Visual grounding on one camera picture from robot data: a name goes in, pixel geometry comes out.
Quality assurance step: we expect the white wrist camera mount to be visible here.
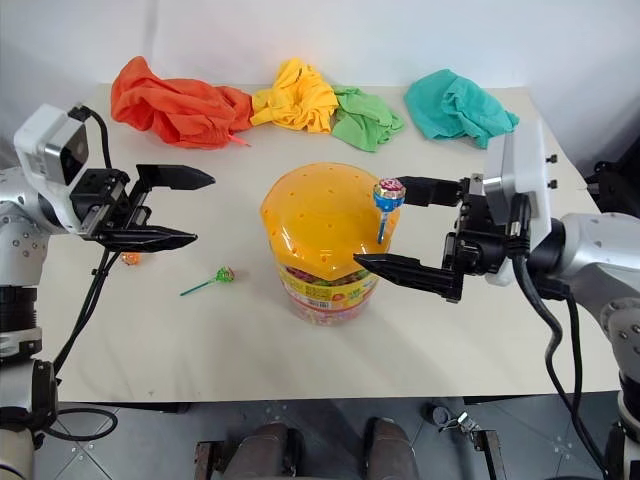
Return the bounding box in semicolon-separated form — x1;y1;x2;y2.
13;103;92;190
481;118;555;287

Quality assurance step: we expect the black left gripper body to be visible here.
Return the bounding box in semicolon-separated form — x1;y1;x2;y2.
68;168;152;242

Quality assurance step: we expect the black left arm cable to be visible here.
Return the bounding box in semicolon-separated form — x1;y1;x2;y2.
49;102;115;387

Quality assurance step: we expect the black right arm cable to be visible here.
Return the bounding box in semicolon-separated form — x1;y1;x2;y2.
507;192;617;480

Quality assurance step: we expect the green wrapped lollipop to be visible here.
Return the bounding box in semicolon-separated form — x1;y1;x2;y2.
179;265;238;298

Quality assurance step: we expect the rusty metal frame bar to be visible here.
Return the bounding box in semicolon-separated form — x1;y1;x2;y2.
471;428;507;480
194;439;227;480

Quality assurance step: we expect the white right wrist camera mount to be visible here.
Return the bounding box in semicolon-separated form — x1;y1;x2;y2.
481;118;555;287

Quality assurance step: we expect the orange crumpled cloth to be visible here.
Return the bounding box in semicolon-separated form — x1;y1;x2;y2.
110;55;257;151

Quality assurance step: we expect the teal crumpled cloth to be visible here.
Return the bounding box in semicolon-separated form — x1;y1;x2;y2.
402;68;522;151

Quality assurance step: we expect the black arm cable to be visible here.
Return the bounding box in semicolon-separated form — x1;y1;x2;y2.
507;192;617;480
49;102;115;387

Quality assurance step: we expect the black equipment in background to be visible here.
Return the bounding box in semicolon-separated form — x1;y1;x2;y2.
581;159;640;217

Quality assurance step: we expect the black cable on floor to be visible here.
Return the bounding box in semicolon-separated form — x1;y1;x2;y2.
47;406;120;443

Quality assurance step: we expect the blue wrapped lollipop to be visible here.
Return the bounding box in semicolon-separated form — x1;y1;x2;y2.
372;177;408;246

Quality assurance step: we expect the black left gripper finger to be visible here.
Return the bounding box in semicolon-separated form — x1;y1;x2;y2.
130;163;217;200
97;224;199;253

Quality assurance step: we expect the dark rounded shape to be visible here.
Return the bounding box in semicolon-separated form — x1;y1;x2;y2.
363;415;419;480
238;421;304;480

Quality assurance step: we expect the plastic jar with orange lid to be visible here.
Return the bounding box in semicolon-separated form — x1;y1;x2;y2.
259;161;402;327

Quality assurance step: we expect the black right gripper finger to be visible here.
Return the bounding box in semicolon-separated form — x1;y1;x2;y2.
394;175;464;208
352;252;465;304

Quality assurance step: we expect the yellow crumpled cloth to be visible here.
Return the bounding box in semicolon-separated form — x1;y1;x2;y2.
248;58;341;136

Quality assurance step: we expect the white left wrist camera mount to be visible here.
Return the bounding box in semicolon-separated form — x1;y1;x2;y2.
13;103;92;190

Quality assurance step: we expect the light green crumpled cloth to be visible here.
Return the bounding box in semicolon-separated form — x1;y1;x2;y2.
330;85;407;154

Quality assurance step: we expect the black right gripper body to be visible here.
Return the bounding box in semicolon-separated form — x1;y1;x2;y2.
441;173;529;277

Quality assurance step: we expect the black knob with metal clip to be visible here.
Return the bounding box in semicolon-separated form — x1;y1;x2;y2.
424;401;484;437

